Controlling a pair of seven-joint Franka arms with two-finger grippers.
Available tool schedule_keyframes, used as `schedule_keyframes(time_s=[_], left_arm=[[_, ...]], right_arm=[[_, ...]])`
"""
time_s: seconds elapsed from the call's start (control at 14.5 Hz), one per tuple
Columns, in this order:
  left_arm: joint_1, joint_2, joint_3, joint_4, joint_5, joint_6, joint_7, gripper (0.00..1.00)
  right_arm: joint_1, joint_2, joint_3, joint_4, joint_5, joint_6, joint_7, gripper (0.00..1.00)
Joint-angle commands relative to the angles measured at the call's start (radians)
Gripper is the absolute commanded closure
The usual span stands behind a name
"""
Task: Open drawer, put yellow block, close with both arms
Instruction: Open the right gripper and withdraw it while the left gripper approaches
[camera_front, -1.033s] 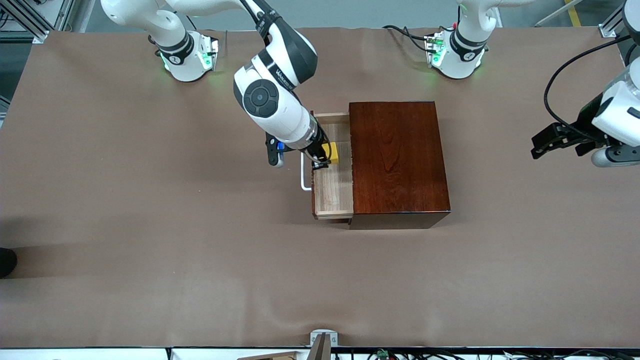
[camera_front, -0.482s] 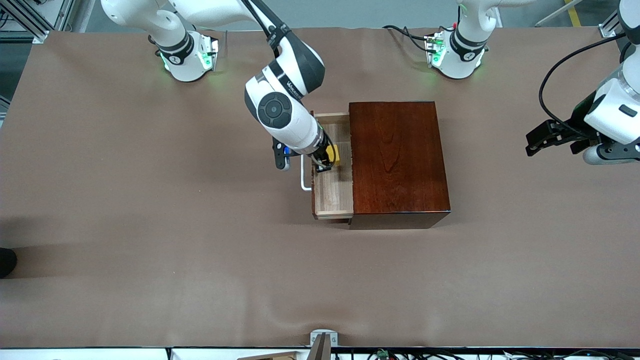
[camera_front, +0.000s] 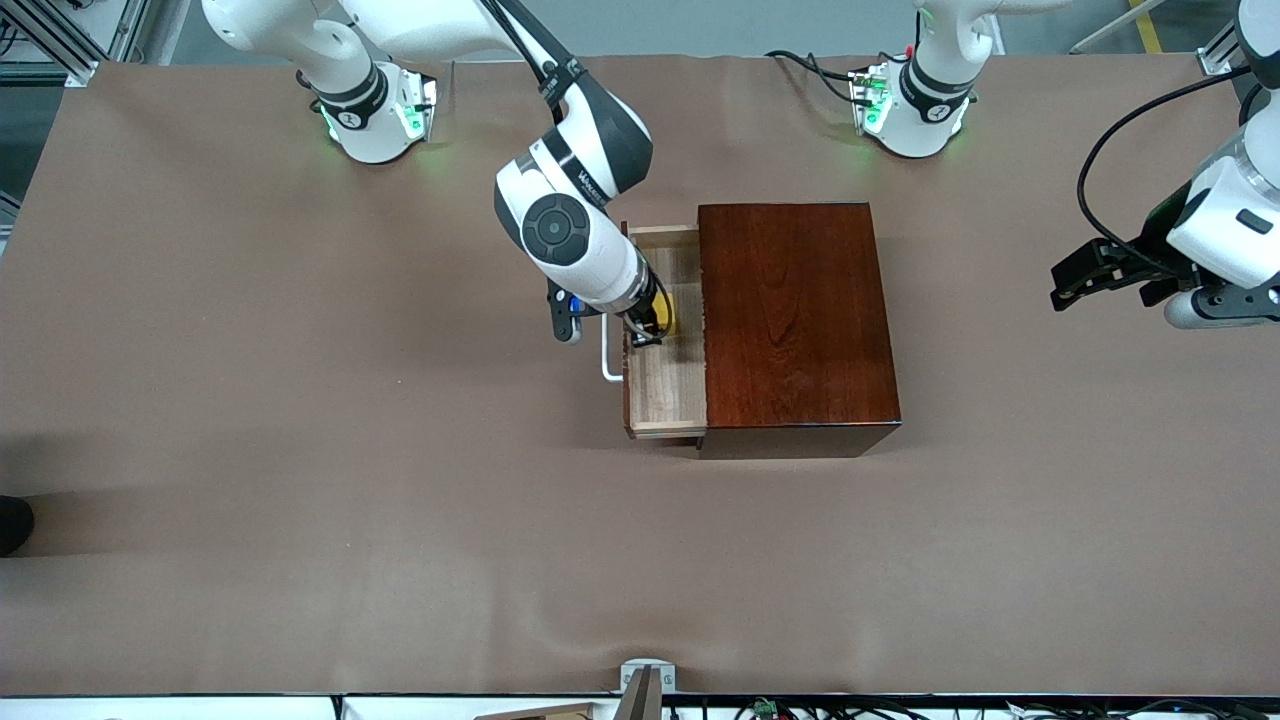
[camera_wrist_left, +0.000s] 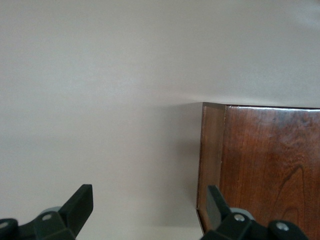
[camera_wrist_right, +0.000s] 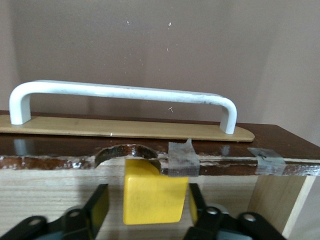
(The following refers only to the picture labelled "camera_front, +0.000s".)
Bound light wood drawer white handle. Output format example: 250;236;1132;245
601;221;709;441

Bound dark brown wooden cabinet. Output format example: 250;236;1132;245
697;203;903;461

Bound large table cover mat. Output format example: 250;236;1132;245
0;52;1280;698

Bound brown cardboard piece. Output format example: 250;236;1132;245
473;702;598;720

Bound black rounded object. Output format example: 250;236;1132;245
0;496;35;557

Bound black left base cables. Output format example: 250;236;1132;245
765;48;863;106

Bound grey metal clamp bracket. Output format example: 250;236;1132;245
620;659;678;695

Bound grey brown post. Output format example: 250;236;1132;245
614;666;664;720

